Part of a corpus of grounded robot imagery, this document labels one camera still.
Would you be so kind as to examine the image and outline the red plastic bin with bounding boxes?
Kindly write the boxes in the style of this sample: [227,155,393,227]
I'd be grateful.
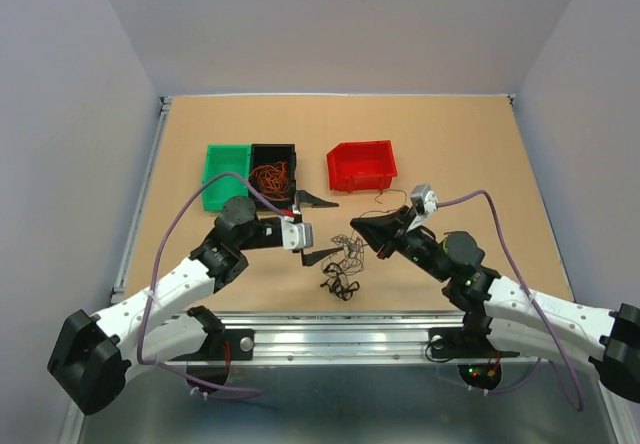
[326,140,398,193]

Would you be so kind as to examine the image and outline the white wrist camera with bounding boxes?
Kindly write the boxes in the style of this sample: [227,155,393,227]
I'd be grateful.
[280,217,314,251]
[407,184,438,232]

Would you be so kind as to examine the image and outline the green plastic bin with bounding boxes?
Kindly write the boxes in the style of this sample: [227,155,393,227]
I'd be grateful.
[201,143,252,214]

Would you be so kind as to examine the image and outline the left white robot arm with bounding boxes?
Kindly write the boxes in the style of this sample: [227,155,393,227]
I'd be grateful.
[47,196,333,415]

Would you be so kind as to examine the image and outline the aluminium mounting rail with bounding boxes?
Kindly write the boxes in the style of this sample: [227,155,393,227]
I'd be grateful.
[169,313,521,365]

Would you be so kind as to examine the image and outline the orange cable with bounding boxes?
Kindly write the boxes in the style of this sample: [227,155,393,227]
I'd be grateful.
[247,161,292,200]

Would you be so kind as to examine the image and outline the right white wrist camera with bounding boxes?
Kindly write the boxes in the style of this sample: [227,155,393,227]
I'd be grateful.
[407,184,438,232]

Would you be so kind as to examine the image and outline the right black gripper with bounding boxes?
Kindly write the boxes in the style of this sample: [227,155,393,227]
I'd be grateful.
[350,205,450,283]

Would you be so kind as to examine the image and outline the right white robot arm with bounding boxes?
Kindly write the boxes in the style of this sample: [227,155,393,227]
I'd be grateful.
[350,206,639,402]

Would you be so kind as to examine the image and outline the black and orange cables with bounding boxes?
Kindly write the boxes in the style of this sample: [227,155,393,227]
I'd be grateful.
[318,261,362,303]

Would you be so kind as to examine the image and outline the aluminium table side frame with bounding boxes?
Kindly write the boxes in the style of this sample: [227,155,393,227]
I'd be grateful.
[109,96,173,306]

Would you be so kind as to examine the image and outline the thin grey cable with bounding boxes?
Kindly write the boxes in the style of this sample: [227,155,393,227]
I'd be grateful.
[329,188,411,271]

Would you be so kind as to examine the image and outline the black plastic bin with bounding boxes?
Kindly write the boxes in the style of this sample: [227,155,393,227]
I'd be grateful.
[248,144,297,209]

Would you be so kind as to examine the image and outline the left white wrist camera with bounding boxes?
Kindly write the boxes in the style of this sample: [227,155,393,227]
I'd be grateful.
[280,217,314,251]

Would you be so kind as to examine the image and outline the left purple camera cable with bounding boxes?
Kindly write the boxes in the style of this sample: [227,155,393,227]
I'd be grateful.
[135,172,296,399]

